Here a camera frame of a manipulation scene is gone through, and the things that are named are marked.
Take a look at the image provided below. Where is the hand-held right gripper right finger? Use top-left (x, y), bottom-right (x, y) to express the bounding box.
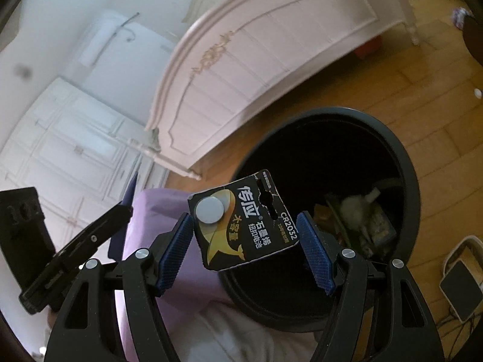
top-left (296, 211), bottom-right (446, 362)

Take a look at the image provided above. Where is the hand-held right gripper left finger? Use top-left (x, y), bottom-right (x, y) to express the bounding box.
top-left (44, 212), bottom-right (195, 362)

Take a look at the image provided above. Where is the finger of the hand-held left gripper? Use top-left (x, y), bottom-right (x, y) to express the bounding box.
top-left (120, 173), bottom-right (139, 209)
top-left (53, 204), bottom-right (133, 262)

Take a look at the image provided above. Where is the white tissue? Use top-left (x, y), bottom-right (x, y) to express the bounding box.
top-left (340, 186), bottom-right (380, 230)

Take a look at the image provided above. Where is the black gold battery card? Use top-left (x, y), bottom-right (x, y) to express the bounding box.
top-left (187, 168), bottom-right (299, 271)

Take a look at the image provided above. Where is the blue green carton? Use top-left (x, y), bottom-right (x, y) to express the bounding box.
top-left (360, 205), bottom-right (398, 257)

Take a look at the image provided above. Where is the black trash bin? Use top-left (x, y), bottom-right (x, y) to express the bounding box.
top-left (219, 107), bottom-right (421, 334)

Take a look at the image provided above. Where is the blue plastic bag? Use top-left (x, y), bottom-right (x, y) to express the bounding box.
top-left (107, 217), bottom-right (132, 262)

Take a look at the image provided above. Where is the purple tablecloth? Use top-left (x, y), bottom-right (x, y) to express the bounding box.
top-left (121, 188), bottom-right (236, 362)

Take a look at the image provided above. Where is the white wardrobe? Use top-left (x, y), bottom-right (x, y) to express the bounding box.
top-left (0, 77), bottom-right (170, 242)

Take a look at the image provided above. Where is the white air conditioner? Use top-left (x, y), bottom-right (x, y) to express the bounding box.
top-left (77, 9), bottom-right (142, 68)

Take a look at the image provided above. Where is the cream carved bed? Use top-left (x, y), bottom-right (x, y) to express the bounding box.
top-left (145, 0), bottom-right (421, 182)

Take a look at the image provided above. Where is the orange storage box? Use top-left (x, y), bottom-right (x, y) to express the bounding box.
top-left (355, 38), bottom-right (382, 60)

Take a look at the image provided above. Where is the dark round object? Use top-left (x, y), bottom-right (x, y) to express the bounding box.
top-left (462, 15), bottom-right (483, 69)

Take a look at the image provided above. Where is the purple patterned cloth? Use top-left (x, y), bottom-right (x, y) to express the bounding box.
top-left (451, 5), bottom-right (473, 30)

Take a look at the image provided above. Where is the grey air conditioner hose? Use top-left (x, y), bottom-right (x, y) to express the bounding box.
top-left (113, 13), bottom-right (141, 43)

